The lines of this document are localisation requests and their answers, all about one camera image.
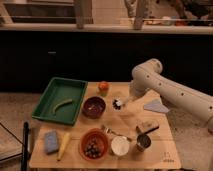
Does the tan bread piece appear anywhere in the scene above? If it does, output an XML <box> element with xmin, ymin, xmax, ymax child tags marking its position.
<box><xmin>136</xmin><ymin>120</ymin><xmax>159</xmax><ymax>134</ymax></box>

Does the orange bowl with grapes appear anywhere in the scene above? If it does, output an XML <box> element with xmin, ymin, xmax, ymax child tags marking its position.
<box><xmin>79</xmin><ymin>128</ymin><xmax>109</xmax><ymax>162</ymax></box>

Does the metal fork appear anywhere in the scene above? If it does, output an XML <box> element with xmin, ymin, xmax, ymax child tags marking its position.
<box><xmin>101</xmin><ymin>125</ymin><xmax>132</xmax><ymax>142</ymax></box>

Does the green bean pod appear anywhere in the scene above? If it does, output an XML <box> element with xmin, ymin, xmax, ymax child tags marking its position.
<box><xmin>52</xmin><ymin>99</ymin><xmax>73</xmax><ymax>113</ymax></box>

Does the grey spatula blade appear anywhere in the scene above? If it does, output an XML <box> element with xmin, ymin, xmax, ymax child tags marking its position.
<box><xmin>143</xmin><ymin>99</ymin><xmax>169</xmax><ymax>113</ymax></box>

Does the metal measuring cup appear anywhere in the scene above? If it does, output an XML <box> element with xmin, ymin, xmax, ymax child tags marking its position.
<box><xmin>136</xmin><ymin>127</ymin><xmax>157</xmax><ymax>152</ymax></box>

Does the black chair frame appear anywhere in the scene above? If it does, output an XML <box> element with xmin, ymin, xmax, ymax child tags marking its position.
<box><xmin>21</xmin><ymin>122</ymin><xmax>29</xmax><ymax>171</ymax></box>

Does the yellow corn toy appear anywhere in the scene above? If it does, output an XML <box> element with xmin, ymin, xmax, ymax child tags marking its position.
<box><xmin>57</xmin><ymin>133</ymin><xmax>71</xmax><ymax>161</ymax></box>

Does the wooden table board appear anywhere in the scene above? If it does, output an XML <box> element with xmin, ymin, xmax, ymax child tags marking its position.
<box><xmin>29</xmin><ymin>83</ymin><xmax>181</xmax><ymax>169</ymax></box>

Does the green plastic tray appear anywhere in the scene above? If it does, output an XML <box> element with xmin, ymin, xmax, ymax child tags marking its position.
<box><xmin>32</xmin><ymin>77</ymin><xmax>88</xmax><ymax>126</ymax></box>

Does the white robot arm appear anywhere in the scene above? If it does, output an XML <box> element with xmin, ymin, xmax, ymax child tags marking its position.
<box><xmin>130</xmin><ymin>59</ymin><xmax>213</xmax><ymax>132</ymax></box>

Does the orange fruit toy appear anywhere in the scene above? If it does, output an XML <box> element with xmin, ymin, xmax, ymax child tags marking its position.
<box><xmin>98</xmin><ymin>81</ymin><xmax>109</xmax><ymax>93</ymax></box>

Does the white cup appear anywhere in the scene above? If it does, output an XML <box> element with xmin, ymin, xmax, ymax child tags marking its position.
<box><xmin>111</xmin><ymin>136</ymin><xmax>130</xmax><ymax>156</ymax></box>

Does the blue sponge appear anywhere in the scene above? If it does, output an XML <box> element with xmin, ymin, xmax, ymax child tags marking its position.
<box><xmin>44</xmin><ymin>131</ymin><xmax>59</xmax><ymax>154</ymax></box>

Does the purple bowl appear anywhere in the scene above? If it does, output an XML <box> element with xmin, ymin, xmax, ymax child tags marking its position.
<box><xmin>82</xmin><ymin>96</ymin><xmax>106</xmax><ymax>119</ymax></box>

